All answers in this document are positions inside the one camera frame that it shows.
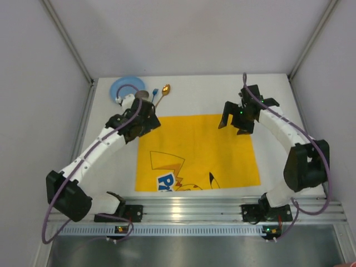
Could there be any yellow Pikachu cloth placemat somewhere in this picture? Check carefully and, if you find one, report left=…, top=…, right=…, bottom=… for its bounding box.
left=135, top=115, right=261, bottom=192

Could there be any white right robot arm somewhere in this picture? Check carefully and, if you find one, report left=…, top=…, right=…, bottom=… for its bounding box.
left=219, top=85, right=330, bottom=219

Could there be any blue round plate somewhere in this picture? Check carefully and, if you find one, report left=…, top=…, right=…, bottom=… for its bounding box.
left=109, top=76, right=146, bottom=103

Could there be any gold metal spoon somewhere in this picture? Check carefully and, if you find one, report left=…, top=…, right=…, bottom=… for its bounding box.
left=155, top=84, right=171, bottom=108

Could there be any perforated cable duct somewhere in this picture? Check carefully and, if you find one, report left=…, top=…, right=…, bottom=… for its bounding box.
left=60, top=224, right=280, bottom=237

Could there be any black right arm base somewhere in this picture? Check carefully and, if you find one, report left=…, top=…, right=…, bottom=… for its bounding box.
left=241, top=204, right=293, bottom=225

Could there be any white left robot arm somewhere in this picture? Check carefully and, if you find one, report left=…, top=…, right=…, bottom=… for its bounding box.
left=46, top=96, right=161, bottom=222

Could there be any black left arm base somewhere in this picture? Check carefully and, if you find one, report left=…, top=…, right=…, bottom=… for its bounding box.
left=94, top=205, right=144, bottom=223

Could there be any blue handled fork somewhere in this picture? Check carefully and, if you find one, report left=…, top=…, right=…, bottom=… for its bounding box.
left=151, top=88, right=159, bottom=103

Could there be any aluminium mounting rail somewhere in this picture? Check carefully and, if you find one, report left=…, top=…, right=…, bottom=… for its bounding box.
left=44, top=196, right=347, bottom=226

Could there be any brown and white metal cup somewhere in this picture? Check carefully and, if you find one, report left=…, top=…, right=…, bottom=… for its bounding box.
left=135, top=90, right=150, bottom=102

